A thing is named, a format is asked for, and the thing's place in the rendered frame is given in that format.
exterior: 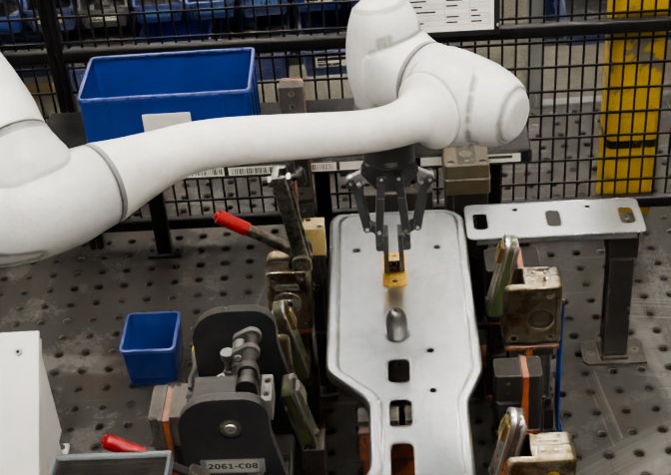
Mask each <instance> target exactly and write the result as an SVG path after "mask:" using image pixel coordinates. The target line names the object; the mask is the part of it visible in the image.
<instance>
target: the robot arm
mask: <svg viewBox="0 0 671 475"><path fill-rule="evenodd" d="M345 57H346V69H347V77H348V82H349V86H350V88H351V91H352V93H353V97H354V111H349V112H329V113H307V114H284V115H262V116H241V117H226V118H217V119H209V120H202V121H195V122H190V123H185V124H180V125H175V126H171V127H166V128H162V129H158V130H154V131H150V132H146V133H141V134H137V135H132V136H127V137H123V138H118V139H113V140H107V141H101V142H95V143H89V144H86V145H83V146H80V147H76V148H73V149H68V148H67V146H66V145H65V144H64V143H63V142H62V141H60V139H59V138H58V137H57V136H56V135H55V134H54V133H53V132H52V131H51V130H50V128H49V127H48V126H47V124H46V123H45V121H44V119H43V118H42V116H41V114H40V112H39V109H38V107H37V105H36V103H35V101H34V99H33V97H32V96H31V94H30V93H29V91H28V89H27V88H26V86H25V85H24V83H23V82H22V80H21V79H20V77H19V76H18V75H17V73H16V72H15V71H14V69H13V68H12V66H11V65H10V64H9V62H8V61H7V60H6V59H5V57H4V56H3V55H2V54H1V52H0V267H7V266H15V265H20V264H25V263H30V262H34V261H38V260H42V259H45V258H48V257H51V256H54V255H57V254H59V253H62V252H64V251H67V250H69V249H71V248H74V247H76V246H78V245H81V244H83V243H85V242H87V241H90V240H91V239H93V238H95V237H97V236H98V235H100V234H101V233H103V232H104V231H106V230H108V229H109V228H111V227H113V226H114V225H116V224H118V223H120V222H121V221H123V220H125V219H126V218H127V217H128V216H130V215H131V214H132V213H134V212H135V211H136V210H138V209H139V208H140V207H142V206H143V205H144V204H146V203H147V202H148V201H150V200H151V199H153V198H154V197H156V196H157V195H158V194H160V193H161V192H163V191H164V190H166V189H167V188H169V187H170V186H172V185H173V184H175V183H177V182H179V181H181V180H183V179H185V178H187V177H189V176H191V175H194V174H197V173H200V172H204V171H208V170H212V169H217V168H223V167H231V166H239V165H249V164H260V163H271V162H282V161H293V160H304V159H315V158H326V157H337V156H348V155H358V154H363V162H362V164H361V166H360V170H359V171H357V172H355V173H353V172H348V173H347V174H346V185H347V186H348V188H349V189H350V190H351V191H352V193H353V196H354V199H355V203H356V206H357V210H358V214H359V217H360V221H361V224H362V228H363V231H364V232H365V233H367V234H368V233H374V234H375V246H376V250H377V251H383V259H384V272H389V261H388V227H387V226H384V225H383V218H384V193H386V192H390V191H392V192H396V195H397V201H398V208H399V216H400V223H401V225H397V240H398V253H399V267H400V272H405V268H404V252H403V251H404V250H407V249H410V248H411V244H410V233H411V232H412V231H414V230H416V231H419V230H421V227H422V221H423V215H424V210H425V204H426V198H427V192H428V189H429V188H430V186H431V184H432V183H433V181H434V177H433V169H432V168H427V169H423V168H421V167H419V166H418V162H417V161H416V159H415V157H414V144H415V143H421V144H422V145H424V146H426V147H428V148H431V149H442V148H446V147H469V146H470V145H475V146H479V147H498V146H503V145H506V144H508V143H510V142H511V141H512V140H513V139H515V138H516V137H517V136H518V135H519V134H520V133H521V132H522V130H523V128H524V126H525V124H526V121H527V118H528V114H529V100H528V97H527V95H526V90H525V88H524V86H523V85H522V84H521V82H520V81H519V80H518V79H517V78H516V77H515V76H514V75H513V74H511V73H510V72H509V71H507V70H506V69H505V68H503V67H501V66H500V65H498V64H496V63H494V62H492V61H490V60H488V59H486V58H484V57H481V56H479V55H477V54H474V53H472V52H469V51H466V50H463V49H460V48H457V47H451V46H446V45H442V44H439V43H437V42H436V41H434V40H433V39H432V38H431V37H429V36H428V34H427V33H426V32H425V31H423V30H420V25H419V19H418V17H417V15H416V13H415V11H414V9H413V8H412V6H411V4H410V3H409V1H408V0H360V1H359V2H358V3H357V4H355V5H354V6H353V7H352V9H351V12H350V16H349V20H348V25H347V31H346V44H345ZM415 176H417V181H418V182H419V184H418V190H417V196H416V202H415V208H414V214H413V219H411V220H410V219H409V218H408V210H407V202H406V195H405V188H406V187H407V186H408V184H409V183H410V182H411V181H412V179H413V178H414V177H415ZM362 178H365V179H366V180H367V181H368V182H369V183H370V184H371V185H372V186H373V187H374V188H375V189H376V201H375V222H374V221H372V220H371V219H370V215H369V212H368V208H367V204H366V201H365V197H364V193H363V190H362Z"/></svg>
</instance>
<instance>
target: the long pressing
mask: <svg viewBox="0 0 671 475"><path fill-rule="evenodd" d="M383 225H384V226H387V227H388V252H398V240H397V225H401V223H400V216H399V212H385V213H384V218H383ZM410 244H411V248H410V249H407V250H404V251H403V252H405V253H406V268H407V285H406V286H391V287H385V286H383V285H382V254H383V251H377V250H376V246H375V234H374V233H368V234H367V233H365V232H364V231H363V228H362V224H361V221H360V217H359V214H348V215H337V216H336V217H334V218H333V219H332V221H331V224H330V250H329V286H328V321H327V356H326V371H327V377H328V380H329V381H330V383H331V384H333V385H334V386H335V387H337V388H339V389H340V390H342V391H343V392H345V393H346V394H348V395H350V396H351V397H353V398H354V399H356V400H357V401H359V402H360V403H362V404H363V405H364V406H365V407H366V409H367V411H368V441H369V467H368V471H367V473H366V474H365V475H391V447H392V446H393V445H395V444H410V445H412V447H413V455H414V474H415V475H476V473H475V463H474V454H473V445H472V436H471V426H470V417H469V408H468V406H469V401H470V398H471V396H472V394H473V392H474V390H475V388H476V387H477V385H478V383H479V381H480V379H481V376H482V359H481V351H480V343H479V335H478V327H477V319H476V311H475V303H474V295H473V287H472V279H471V271H470V263H469V255H468V247H467V239H466V231H465V223H464V219H463V218H462V216H460V215H459V214H457V213H455V212H453V211H449V210H427V211H424V215H423V221H422V227H421V230H419V231H416V230H414V231H412V232H411V233H410ZM436 245H438V246H440V248H434V247H435V246H436ZM355 249H359V252H354V250H355ZM394 307H399V308H401V309H402V310H403V311H404V312H405V314H406V317H407V332H408V337H407V339H406V340H404V341H400V342H394V341H390V340H389V339H387V337H386V323H385V321H386V316H387V313H388V312H389V311H390V310H391V309H392V308H394ZM428 349H433V352H428V351H427V350H428ZM393 360H406V361H408V363H409V381H407V382H390V381H389V380H388V364H389V363H390V362H391V361H393ZM431 388H435V389H436V392H430V389H431ZM396 400H407V401H409V402H410V403H411V418H412V424H411V425H410V426H408V427H392V426H391V425H390V418H389V405H390V403H391V402H393V401H396Z"/></svg>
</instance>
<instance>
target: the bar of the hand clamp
mask: <svg viewBox="0 0 671 475"><path fill-rule="evenodd" d="M267 178H268V179H267V180H262V184H263V187H266V186H269V188H273V189H274V193H275V196H276V199H277V203H278V206H279V210H280V213H281V216H282V220H283V223H284V226H285V230H286V233H287V236H288V240H289V243H290V246H291V250H292V253H293V256H294V257H295V256H297V255H307V256H308V257H309V258H310V259H312V258H313V256H312V252H311V249H310V246H309V242H308V239H307V235H306V232H305V228H304V225H303V221H302V218H301V214H300V211H299V207H298V204H297V200H296V197H295V193H294V190H293V187H292V184H293V183H294V181H298V184H299V185H301V187H302V186H305V185H306V184H307V183H308V178H307V173H306V170H305V168H303V167H298V169H297V170H296V173H295V174H294V175H292V173H288V169H287V166H286V165H284V166H276V167H272V174H271V176H270V177H267ZM308 252H309V254H308Z"/></svg>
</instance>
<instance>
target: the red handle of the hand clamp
mask: <svg viewBox="0 0 671 475"><path fill-rule="evenodd" d="M213 219H215V223H216V224H218V225H220V226H222V227H224V228H227V229H229V230H231V231H233V232H235V233H238V234H240V235H242V236H247V237H249V238H253V239H255V240H257V241H259V242H262V243H264V244H266V245H268V246H270V247H273V248H275V249H277V250H279V251H281V252H284V253H286V254H288V255H290V256H292V257H294V256H293V253H292V250H291V246H290V243H289V242H288V241H286V240H284V239H281V238H279V237H276V236H274V235H272V234H269V233H267V232H265V231H263V230H261V229H258V228H256V227H254V226H252V225H251V223H248V222H246V221H244V220H242V219H240V218H237V217H235V216H233V215H231V214H229V213H227V212H224V211H222V210H219V211H218V212H215V214H214V217H213Z"/></svg>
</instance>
